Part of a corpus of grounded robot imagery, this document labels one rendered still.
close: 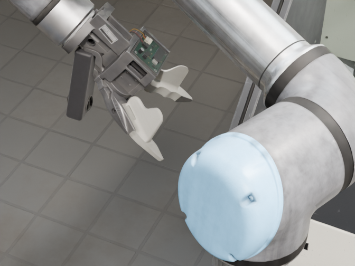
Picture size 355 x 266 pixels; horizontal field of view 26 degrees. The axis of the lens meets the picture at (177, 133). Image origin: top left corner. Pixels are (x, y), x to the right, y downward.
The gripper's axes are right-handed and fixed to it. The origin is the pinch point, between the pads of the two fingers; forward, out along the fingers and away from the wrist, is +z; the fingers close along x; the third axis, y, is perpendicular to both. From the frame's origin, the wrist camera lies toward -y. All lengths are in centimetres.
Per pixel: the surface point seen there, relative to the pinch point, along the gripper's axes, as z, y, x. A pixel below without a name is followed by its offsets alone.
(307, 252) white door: 54, -32, 42
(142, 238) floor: 51, -117, 95
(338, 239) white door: 54, -22, 40
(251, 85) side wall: 17, -16, 50
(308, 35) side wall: 25, -13, 82
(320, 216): 47, -21, 40
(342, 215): 48, -17, 39
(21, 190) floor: 13, -148, 105
